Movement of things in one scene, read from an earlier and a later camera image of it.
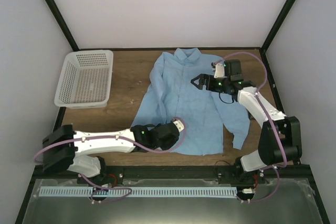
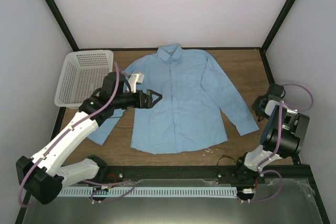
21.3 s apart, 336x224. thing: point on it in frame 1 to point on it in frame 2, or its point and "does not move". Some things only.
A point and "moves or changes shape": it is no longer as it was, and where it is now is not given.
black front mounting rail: [198, 172] does not move
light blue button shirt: [206, 115] moves or changes shape
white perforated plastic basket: [85, 80] does not move
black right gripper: [208, 78] to [255, 107]
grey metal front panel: [282, 201] does not move
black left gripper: [168, 146] to [148, 105]
